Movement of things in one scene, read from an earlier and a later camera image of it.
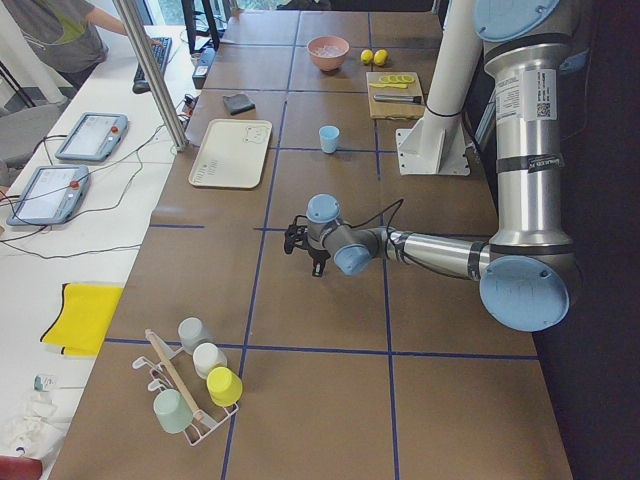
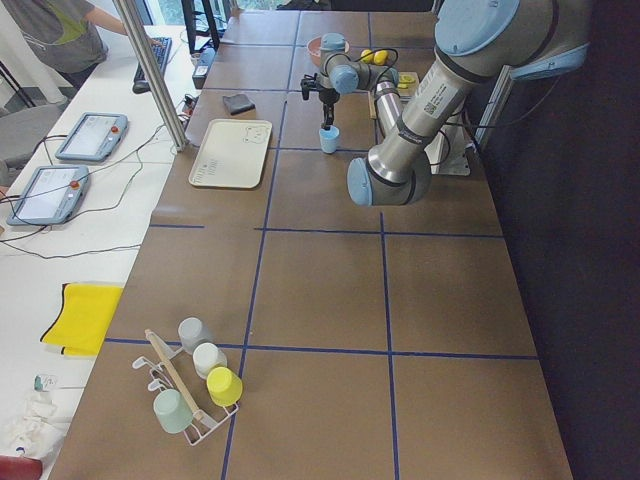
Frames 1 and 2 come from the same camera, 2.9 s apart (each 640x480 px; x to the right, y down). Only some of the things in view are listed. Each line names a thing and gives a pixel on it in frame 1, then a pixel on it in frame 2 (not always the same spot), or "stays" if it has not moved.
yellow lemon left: [380, 57] stays
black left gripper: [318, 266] → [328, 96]
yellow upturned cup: [224, 386] stays
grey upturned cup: [192, 331] stays
